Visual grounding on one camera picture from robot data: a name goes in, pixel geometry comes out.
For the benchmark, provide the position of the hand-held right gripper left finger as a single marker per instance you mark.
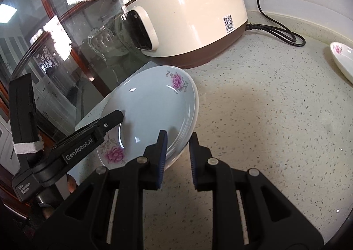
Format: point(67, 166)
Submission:
point(162, 157)

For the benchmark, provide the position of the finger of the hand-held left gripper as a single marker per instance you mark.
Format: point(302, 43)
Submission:
point(110, 119)

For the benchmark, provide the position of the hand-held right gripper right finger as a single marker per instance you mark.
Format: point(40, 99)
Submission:
point(193, 161)

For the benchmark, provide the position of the large floral white plate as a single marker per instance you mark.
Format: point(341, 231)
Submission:
point(110, 163)

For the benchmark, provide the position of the small floral white plate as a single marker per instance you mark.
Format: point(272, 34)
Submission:
point(344, 59)

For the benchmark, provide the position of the person's left hand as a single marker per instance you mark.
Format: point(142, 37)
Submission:
point(72, 183)

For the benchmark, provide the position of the clear glass cup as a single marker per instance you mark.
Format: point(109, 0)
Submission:
point(100, 42)

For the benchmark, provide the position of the cream rice cooker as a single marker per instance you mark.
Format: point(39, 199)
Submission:
point(193, 18)

